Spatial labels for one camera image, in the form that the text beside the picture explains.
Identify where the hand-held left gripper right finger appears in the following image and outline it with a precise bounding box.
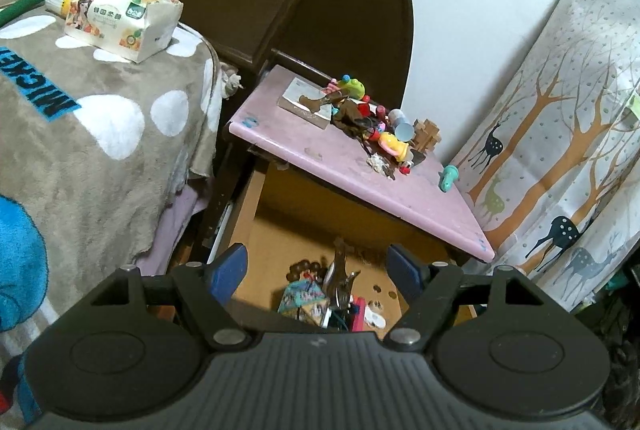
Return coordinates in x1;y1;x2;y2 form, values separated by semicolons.
382;244;542;354

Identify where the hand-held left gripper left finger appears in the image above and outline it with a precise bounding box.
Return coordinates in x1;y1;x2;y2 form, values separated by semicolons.
90;244;251;352

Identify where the brown bead bracelet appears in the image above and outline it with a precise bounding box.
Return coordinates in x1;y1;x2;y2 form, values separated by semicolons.
287;260;327;284

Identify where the pink bed sheet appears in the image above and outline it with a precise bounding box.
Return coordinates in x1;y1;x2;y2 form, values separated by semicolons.
134;184;207;277

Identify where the teal dinosaur toy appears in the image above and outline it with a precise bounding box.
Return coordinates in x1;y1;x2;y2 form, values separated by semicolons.
438;164;461;192

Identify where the dark nightstand with pink top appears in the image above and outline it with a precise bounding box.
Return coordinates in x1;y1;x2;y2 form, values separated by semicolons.
197;64;497;341

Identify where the yellow pink toy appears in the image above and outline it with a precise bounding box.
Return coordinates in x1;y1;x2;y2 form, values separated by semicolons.
377;130;414;164

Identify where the wooden burr puzzle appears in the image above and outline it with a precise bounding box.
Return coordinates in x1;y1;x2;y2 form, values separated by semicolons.
412;117;442;154

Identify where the light blue cup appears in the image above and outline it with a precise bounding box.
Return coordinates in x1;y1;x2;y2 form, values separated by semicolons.
387;108;416;144

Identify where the brown leather pouch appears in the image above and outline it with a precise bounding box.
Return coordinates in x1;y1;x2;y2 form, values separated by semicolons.
330;99;377;137

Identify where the flat white box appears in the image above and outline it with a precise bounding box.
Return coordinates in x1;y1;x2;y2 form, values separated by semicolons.
278;77;334;129

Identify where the brown brush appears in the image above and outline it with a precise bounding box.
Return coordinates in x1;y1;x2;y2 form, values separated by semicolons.
298;89;347;115

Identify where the green frog toy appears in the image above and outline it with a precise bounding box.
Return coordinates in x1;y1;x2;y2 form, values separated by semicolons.
327;74;367;101

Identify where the crumpled white tissue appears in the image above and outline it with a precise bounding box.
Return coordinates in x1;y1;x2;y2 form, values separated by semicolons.
219;61;247;100

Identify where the grey dotted blanket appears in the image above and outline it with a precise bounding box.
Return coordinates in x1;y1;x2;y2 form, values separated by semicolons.
0;2;224;426

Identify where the deer print wardrobe cover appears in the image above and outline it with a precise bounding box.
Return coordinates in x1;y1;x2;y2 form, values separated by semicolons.
444;0;640;313

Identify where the white tissue pack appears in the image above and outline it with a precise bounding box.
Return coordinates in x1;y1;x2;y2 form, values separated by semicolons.
62;0;185;65

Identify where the small keychain charm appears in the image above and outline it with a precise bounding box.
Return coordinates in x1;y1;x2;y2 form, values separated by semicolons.
366;154;397;180

